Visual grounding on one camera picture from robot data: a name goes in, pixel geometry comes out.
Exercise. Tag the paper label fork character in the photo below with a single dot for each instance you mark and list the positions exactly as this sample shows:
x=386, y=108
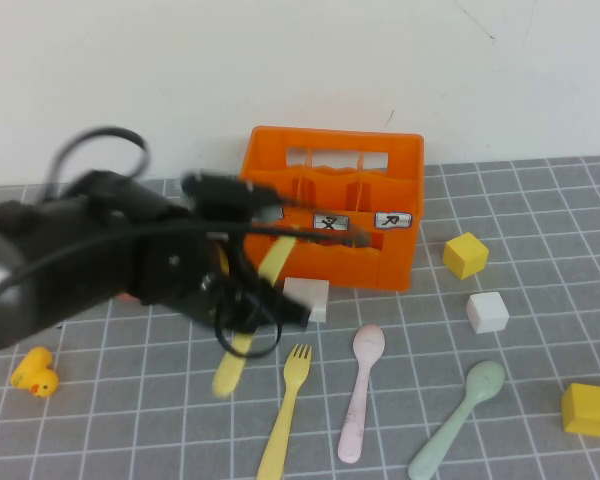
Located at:
x=331, y=220

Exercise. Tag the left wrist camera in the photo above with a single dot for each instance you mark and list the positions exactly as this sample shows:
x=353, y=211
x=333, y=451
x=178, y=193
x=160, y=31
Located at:
x=225, y=195

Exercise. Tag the white cube block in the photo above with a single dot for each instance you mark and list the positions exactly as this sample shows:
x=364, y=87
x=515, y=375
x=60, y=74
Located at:
x=487, y=312

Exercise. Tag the orange plastic cutlery holder crate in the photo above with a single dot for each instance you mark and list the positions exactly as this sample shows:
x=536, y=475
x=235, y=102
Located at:
x=380, y=265

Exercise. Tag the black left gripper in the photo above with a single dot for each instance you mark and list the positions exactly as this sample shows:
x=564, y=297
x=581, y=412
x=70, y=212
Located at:
x=180, y=275

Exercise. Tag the grey grid tablecloth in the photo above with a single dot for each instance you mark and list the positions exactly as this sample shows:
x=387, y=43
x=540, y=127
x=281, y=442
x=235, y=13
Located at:
x=130, y=425

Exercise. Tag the paper label spoon character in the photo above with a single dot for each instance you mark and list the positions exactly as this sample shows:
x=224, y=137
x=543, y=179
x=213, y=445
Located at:
x=276, y=214

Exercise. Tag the yellow plastic knife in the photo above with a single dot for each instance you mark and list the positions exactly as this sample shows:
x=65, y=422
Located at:
x=230, y=375

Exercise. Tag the paper label knife character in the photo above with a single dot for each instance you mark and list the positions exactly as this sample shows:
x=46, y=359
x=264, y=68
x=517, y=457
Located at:
x=393, y=220

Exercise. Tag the yellow rubber duck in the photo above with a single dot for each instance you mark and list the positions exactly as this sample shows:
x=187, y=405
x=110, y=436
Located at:
x=40, y=382

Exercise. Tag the green plastic spoon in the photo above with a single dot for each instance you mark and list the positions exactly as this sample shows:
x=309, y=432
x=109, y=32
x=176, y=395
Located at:
x=485, y=380

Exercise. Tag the yellow cube block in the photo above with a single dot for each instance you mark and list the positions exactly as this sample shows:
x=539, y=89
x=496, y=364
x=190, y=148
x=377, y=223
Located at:
x=587, y=410
x=465, y=257

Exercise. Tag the pink plastic spoon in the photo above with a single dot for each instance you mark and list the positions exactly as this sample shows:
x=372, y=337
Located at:
x=367, y=342

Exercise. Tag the white power adapter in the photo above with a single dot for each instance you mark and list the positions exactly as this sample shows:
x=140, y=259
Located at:
x=312, y=292

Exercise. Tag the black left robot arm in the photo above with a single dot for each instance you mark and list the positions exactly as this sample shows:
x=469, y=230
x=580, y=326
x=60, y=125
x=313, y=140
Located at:
x=40, y=280

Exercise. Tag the yellow plastic fork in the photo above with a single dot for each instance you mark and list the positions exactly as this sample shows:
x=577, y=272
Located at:
x=285, y=420

